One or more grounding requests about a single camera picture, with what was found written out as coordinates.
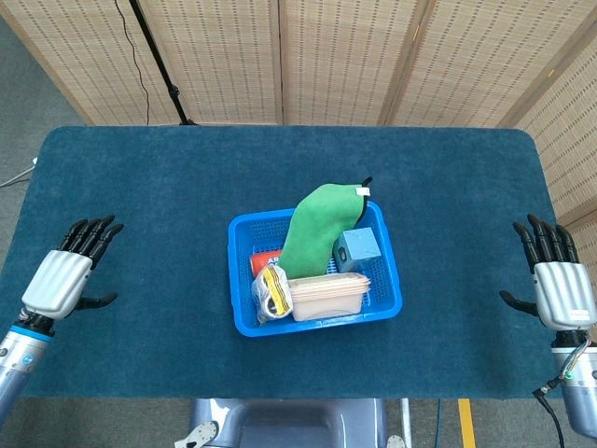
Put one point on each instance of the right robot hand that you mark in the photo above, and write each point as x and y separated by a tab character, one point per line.
564	289

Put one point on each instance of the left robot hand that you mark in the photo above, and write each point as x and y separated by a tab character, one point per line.
56	280

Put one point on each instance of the orange soda can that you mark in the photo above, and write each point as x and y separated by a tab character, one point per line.
261	262

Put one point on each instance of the light blue cube box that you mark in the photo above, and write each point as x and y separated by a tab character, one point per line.
361	245

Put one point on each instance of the white snack bag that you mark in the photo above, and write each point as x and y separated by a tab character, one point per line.
273	289

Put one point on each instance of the green towel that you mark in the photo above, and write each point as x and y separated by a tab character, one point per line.
312	224

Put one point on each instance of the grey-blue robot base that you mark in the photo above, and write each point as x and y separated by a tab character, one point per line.
289	424

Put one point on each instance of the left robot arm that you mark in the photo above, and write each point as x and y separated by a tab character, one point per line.
14	359

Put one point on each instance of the teal table mat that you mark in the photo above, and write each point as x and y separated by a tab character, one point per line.
140	186

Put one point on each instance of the yellow floor tape strip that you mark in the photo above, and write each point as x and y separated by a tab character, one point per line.
466	424

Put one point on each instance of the black tripod stand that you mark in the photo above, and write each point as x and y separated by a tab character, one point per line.
158	65

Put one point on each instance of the blue plastic basket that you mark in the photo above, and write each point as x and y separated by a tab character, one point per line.
317	327

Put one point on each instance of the bamboo folding screen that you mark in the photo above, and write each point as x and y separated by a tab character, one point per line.
336	56

